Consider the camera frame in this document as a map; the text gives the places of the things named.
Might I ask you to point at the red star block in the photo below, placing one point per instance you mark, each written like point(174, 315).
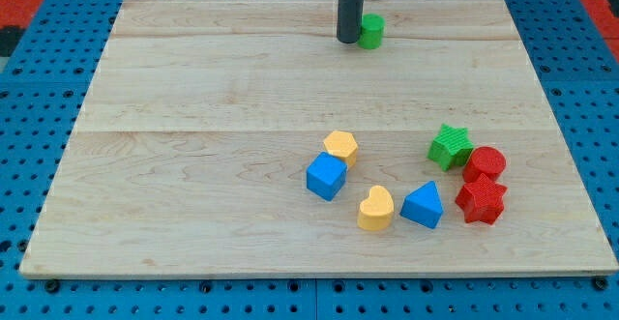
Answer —
point(481, 200)

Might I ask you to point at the yellow heart block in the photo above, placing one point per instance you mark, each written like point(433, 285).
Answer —
point(376, 211)

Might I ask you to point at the blue triangle block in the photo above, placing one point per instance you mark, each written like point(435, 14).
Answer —
point(423, 205)

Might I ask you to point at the light wooden board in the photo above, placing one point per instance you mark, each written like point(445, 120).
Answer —
point(188, 157)

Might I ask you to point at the green star block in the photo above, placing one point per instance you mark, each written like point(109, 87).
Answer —
point(450, 147)

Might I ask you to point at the red cylinder block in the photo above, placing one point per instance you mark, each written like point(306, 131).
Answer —
point(484, 160)

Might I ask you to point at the yellow hexagon block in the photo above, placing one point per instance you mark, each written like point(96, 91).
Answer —
point(342, 145)

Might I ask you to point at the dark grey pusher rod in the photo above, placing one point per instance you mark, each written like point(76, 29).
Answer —
point(349, 20)

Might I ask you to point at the blue cube block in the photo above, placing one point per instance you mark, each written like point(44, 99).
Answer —
point(326, 175)

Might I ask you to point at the green cylinder block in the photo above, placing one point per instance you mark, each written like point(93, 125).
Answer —
point(372, 29)

